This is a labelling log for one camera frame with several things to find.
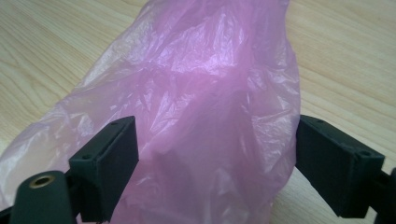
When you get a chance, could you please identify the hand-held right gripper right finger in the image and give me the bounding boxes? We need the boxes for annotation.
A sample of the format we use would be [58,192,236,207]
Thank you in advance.
[295,114,386,218]

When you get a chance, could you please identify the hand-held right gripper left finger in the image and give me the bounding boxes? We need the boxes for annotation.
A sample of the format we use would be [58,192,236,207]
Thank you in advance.
[68,115,140,224]

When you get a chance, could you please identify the pink plastic bag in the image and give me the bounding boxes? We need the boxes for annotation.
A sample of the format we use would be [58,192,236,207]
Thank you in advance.
[0,0,302,224]

